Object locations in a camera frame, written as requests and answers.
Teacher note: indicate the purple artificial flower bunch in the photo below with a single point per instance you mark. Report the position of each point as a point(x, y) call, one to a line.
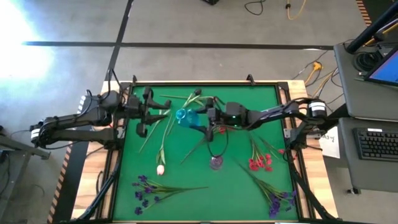
point(161, 188)
point(273, 202)

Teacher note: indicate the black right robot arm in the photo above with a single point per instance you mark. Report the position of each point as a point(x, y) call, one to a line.
point(280, 112)

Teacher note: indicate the pink artificial tulip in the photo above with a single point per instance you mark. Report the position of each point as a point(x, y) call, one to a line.
point(160, 170)
point(200, 102)

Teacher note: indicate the green table mat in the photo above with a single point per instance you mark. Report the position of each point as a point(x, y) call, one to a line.
point(192, 208)

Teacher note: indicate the small red flower sprig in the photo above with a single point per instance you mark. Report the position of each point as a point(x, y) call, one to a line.
point(281, 151)

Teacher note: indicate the black pole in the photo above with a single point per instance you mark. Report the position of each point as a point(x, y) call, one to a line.
point(367, 34)

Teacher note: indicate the yellow rod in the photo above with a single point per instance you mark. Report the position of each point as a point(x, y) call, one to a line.
point(387, 32)

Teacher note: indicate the grey metal stand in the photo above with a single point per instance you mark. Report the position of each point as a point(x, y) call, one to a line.
point(18, 145)

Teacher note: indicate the grey desk with keyboard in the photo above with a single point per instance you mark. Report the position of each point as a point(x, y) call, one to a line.
point(367, 174)

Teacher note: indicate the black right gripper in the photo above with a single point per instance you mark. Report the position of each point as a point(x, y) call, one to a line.
point(233, 115)

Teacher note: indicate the black frame clamp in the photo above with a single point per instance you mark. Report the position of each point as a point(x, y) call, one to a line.
point(134, 80)
point(250, 79)

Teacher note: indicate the black floor mat striped edge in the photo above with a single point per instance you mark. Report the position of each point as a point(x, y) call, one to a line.
point(74, 174)
point(363, 12)

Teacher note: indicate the black keyboard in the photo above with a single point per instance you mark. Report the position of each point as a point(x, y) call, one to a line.
point(376, 144)

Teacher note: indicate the white paper sheet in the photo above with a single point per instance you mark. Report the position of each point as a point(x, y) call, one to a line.
point(331, 146)

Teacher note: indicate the blue glass vase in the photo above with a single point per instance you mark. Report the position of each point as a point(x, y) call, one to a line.
point(188, 119)

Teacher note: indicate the laptop with blue screen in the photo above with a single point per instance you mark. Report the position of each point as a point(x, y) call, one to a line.
point(388, 70)

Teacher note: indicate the black diagonal strut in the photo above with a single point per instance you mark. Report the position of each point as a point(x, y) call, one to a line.
point(102, 193)
point(311, 196)

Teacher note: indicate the black table frame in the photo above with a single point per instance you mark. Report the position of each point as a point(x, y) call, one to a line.
point(283, 86)

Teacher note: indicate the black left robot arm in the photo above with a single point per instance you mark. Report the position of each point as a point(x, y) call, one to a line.
point(77, 135)

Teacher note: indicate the grey desk with laptop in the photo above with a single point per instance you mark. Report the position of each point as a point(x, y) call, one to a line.
point(351, 93)

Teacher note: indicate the purple glass vase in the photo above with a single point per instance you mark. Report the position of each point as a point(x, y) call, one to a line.
point(216, 163)

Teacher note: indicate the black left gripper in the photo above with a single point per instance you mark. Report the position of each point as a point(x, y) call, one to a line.
point(135, 109)

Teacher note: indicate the red artificial flower bunch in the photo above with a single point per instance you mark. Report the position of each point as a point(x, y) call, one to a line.
point(259, 162)
point(222, 130)

